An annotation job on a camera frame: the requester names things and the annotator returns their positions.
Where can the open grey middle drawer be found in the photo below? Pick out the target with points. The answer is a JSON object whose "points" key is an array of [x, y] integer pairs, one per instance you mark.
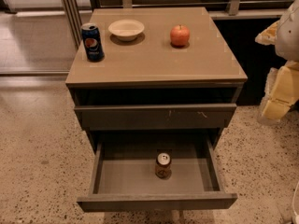
{"points": [[124, 177]]}

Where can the blue Pepsi can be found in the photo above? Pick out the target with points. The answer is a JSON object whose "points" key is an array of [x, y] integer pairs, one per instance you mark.
{"points": [[92, 42]]}

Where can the white bowl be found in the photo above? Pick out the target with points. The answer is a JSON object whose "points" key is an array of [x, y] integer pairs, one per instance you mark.
{"points": [[126, 30]]}

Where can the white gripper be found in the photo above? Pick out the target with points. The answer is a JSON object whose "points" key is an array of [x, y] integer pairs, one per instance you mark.
{"points": [[289, 36]]}

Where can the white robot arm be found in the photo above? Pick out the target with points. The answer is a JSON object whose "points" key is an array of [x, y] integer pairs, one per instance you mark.
{"points": [[287, 43]]}

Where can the grey drawer cabinet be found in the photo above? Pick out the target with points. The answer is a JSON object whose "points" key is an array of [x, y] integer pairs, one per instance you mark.
{"points": [[151, 71]]}

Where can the orange soda can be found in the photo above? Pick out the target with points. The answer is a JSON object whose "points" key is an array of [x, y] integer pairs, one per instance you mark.
{"points": [[162, 166]]}

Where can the closed grey top drawer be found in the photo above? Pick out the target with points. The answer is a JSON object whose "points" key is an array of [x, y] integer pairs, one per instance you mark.
{"points": [[154, 117]]}

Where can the red apple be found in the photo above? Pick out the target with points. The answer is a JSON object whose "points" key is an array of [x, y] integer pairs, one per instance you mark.
{"points": [[179, 35]]}

